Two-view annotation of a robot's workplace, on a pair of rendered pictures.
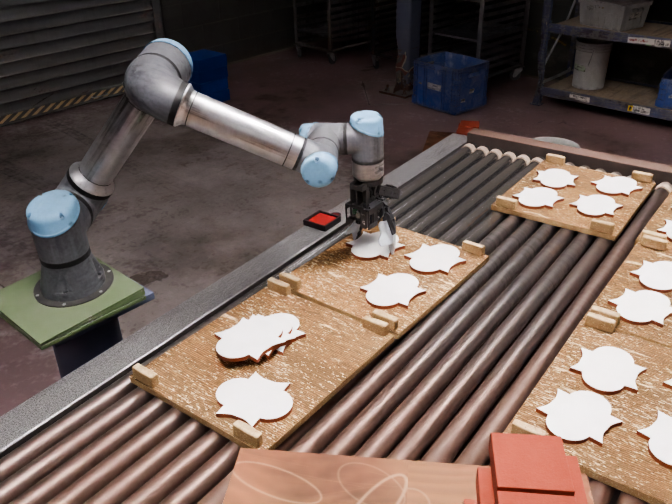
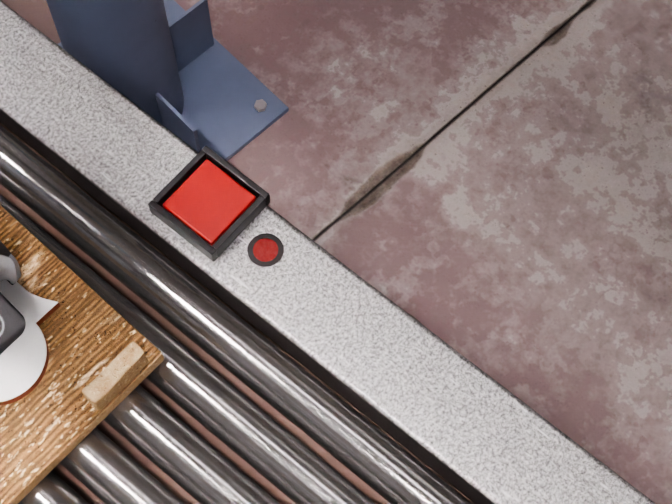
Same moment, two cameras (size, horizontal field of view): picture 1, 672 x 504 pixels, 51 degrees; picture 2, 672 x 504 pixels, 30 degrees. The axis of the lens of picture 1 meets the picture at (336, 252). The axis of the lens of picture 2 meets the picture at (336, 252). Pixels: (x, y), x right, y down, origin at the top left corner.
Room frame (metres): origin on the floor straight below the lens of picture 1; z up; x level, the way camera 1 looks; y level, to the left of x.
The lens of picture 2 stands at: (1.89, -0.43, 1.92)
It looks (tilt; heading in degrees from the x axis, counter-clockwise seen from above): 67 degrees down; 93
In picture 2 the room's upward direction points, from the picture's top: 1 degrees clockwise
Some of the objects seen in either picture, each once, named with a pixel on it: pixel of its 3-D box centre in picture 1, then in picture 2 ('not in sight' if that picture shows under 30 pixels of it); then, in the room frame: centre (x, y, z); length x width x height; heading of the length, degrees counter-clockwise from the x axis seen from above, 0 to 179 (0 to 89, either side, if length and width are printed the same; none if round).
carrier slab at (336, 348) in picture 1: (266, 357); not in sight; (1.13, 0.15, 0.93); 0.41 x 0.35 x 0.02; 143
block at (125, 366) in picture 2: not in sight; (116, 376); (1.69, -0.14, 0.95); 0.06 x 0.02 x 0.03; 51
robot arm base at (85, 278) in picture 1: (69, 267); not in sight; (1.47, 0.65, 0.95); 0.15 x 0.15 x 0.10
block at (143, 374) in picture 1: (145, 375); not in sight; (1.05, 0.37, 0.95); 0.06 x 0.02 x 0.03; 53
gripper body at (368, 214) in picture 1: (367, 199); not in sight; (1.54, -0.08, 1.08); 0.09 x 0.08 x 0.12; 141
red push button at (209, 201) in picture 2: (322, 221); (209, 203); (1.75, 0.04, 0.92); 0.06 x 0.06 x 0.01; 54
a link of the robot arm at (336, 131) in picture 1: (323, 142); not in sight; (1.53, 0.02, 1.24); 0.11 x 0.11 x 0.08; 86
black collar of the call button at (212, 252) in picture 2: (322, 220); (209, 202); (1.75, 0.04, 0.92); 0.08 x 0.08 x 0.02; 54
